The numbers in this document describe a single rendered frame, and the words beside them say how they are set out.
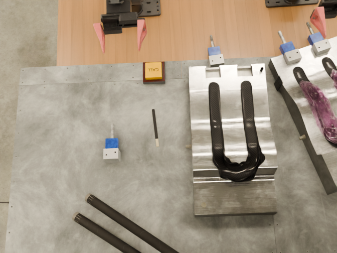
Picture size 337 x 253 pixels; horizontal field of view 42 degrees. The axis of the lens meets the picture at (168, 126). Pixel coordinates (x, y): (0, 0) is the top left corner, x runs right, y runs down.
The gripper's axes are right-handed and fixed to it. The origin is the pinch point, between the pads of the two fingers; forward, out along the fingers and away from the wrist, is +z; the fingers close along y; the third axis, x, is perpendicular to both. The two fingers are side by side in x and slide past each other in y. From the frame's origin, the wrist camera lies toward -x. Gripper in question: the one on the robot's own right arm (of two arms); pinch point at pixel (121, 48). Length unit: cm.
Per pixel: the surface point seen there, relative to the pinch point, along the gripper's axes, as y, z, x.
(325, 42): 67, -14, 32
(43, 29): -63, -80, 121
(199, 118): 21.1, 10.9, 31.6
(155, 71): 6.9, -9.3, 36.5
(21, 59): -75, -61, 121
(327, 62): 67, -8, 35
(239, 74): 36.2, -4.7, 33.8
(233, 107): 32.9, 7.9, 31.5
